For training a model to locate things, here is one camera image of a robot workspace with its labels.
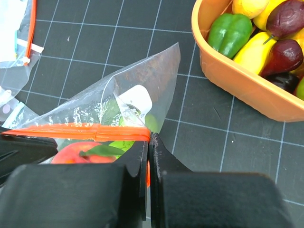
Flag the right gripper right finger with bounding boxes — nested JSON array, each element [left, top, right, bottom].
[[148, 133, 294, 228]]

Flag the dark purple plum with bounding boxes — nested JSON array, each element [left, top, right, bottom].
[[266, 0, 304, 38]]

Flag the yellow orange fruit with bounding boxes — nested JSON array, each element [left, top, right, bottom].
[[232, 0, 270, 19]]

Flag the orange zipper clear bag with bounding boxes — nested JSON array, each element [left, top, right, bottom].
[[8, 44, 181, 159]]

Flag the dark red plum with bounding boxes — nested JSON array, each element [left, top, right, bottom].
[[259, 39, 304, 77]]

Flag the green apple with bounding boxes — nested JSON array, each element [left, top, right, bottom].
[[100, 98, 135, 152], [145, 114, 159, 133]]

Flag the orange plastic basket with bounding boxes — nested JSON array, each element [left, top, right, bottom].
[[191, 0, 304, 122]]

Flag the peach fruit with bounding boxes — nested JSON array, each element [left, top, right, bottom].
[[51, 142, 116, 164]]

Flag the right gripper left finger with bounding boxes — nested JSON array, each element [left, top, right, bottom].
[[0, 141, 148, 228]]

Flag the green pear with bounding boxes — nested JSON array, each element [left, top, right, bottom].
[[294, 77, 304, 100]]

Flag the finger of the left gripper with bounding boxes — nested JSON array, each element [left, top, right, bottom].
[[0, 127, 58, 184]]

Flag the green bell pepper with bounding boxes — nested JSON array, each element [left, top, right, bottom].
[[207, 13, 253, 59]]

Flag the black grid mat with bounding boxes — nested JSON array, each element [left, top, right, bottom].
[[17, 0, 304, 228]]

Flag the green apple top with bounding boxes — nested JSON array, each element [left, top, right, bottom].
[[100, 98, 135, 152]]

